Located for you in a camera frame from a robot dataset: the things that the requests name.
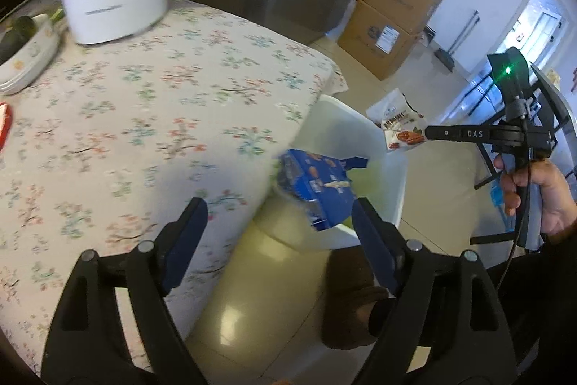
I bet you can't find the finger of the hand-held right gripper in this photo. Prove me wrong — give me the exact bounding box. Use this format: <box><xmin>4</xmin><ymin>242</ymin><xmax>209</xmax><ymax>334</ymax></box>
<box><xmin>424</xmin><ymin>124</ymin><xmax>461</xmax><ymax>141</ymax></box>

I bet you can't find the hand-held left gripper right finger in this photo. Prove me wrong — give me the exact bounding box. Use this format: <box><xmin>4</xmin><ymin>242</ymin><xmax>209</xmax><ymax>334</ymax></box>
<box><xmin>352</xmin><ymin>196</ymin><xmax>519</xmax><ymax>385</ymax></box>

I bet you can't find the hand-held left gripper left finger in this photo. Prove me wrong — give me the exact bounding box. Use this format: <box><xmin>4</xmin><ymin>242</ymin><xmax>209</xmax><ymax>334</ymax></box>
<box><xmin>40</xmin><ymin>196</ymin><xmax>209</xmax><ymax>385</ymax></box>

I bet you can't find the white nut packet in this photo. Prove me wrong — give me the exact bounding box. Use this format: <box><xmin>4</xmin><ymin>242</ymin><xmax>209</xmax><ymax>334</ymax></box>
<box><xmin>366</xmin><ymin>88</ymin><xmax>427</xmax><ymax>151</ymax></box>

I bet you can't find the blue carton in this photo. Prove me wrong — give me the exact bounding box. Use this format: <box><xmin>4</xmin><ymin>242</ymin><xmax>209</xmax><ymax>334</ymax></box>
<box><xmin>275</xmin><ymin>148</ymin><xmax>369</xmax><ymax>233</ymax></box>

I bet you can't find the white trash bin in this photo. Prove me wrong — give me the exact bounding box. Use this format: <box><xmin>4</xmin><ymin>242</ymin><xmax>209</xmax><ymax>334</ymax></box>
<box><xmin>250</xmin><ymin>94</ymin><xmax>409</xmax><ymax>251</ymax></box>

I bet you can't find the person's right forearm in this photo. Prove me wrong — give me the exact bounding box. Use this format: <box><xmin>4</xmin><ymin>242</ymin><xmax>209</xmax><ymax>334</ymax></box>
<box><xmin>487</xmin><ymin>218</ymin><xmax>577</xmax><ymax>368</ymax></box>

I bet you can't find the person's right hand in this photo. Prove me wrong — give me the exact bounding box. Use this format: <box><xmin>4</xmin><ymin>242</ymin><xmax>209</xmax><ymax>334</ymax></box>
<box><xmin>493</xmin><ymin>153</ymin><xmax>577</xmax><ymax>235</ymax></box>

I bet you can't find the broom with dustpan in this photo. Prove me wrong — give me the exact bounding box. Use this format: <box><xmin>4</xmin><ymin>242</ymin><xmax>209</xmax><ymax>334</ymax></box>
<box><xmin>435</xmin><ymin>11</ymin><xmax>479</xmax><ymax>72</ymax></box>

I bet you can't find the red plate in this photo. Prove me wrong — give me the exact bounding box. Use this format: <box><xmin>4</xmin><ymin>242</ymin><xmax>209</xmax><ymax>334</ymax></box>
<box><xmin>0</xmin><ymin>101</ymin><xmax>13</xmax><ymax>151</ymax></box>

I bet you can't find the dark green squash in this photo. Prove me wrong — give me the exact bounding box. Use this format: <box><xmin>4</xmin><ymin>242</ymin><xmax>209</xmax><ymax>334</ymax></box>
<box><xmin>0</xmin><ymin>16</ymin><xmax>37</xmax><ymax>63</ymax></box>

